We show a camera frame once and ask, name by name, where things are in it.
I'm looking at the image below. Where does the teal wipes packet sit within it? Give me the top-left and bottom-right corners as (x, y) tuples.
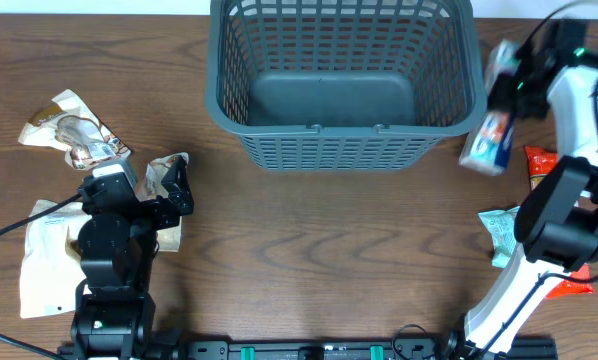
(478, 206), (519, 268)

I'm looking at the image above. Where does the Kleenex tissue multipack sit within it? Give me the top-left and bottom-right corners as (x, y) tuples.
(459, 39), (519, 176)

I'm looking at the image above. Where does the grey plastic laundry basket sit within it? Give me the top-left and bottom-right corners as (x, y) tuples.
(206, 0), (487, 171)

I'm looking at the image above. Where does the white resealable pouch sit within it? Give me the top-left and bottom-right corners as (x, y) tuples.
(19, 202), (91, 319)

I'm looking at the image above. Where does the beige snack pouch with window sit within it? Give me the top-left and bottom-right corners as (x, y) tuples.
(18, 89), (132, 170)

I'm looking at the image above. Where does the black mounting rail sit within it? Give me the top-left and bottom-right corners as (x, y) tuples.
(58, 337), (559, 360)

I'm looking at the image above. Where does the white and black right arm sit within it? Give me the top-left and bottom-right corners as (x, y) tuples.
(444, 18), (598, 359)

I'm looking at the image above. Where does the beige snack pouch under gripper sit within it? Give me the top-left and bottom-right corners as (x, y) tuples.
(134, 152), (190, 253)

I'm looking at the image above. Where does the orange spaghetti package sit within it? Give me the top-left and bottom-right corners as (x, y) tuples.
(524, 145), (595, 300)

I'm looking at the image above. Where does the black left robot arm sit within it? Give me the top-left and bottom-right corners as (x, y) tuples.
(61, 156), (194, 359)

